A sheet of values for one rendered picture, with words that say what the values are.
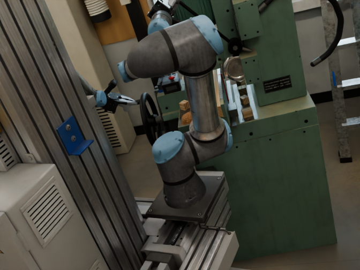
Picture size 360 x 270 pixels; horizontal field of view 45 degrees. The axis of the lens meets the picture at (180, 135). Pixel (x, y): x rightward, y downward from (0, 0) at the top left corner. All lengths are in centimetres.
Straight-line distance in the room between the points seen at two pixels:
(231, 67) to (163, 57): 81
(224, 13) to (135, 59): 80
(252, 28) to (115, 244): 97
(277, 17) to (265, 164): 65
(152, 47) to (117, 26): 242
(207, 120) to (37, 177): 53
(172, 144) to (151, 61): 37
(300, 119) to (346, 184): 91
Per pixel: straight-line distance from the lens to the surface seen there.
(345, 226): 250
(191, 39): 114
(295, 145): 201
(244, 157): 201
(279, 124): 194
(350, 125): 281
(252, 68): 184
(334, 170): 289
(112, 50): 364
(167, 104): 203
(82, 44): 337
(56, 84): 124
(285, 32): 191
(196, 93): 127
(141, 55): 114
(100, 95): 205
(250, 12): 178
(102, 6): 337
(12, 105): 114
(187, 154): 142
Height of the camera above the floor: 172
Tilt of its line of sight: 28 degrees down
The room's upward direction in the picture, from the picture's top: 19 degrees counter-clockwise
